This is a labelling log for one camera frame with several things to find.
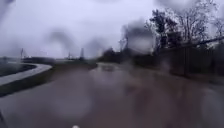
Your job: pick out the wet brown paved road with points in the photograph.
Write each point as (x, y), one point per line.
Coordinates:
(110, 100)

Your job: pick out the robot's own part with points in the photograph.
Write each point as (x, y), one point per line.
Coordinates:
(75, 126)

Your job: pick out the row of bare trees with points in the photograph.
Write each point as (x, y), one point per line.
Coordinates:
(180, 26)

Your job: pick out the dark fence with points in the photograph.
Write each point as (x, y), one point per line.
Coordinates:
(193, 60)

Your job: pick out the dark ground behind kerb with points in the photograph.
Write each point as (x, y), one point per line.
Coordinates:
(11, 68)

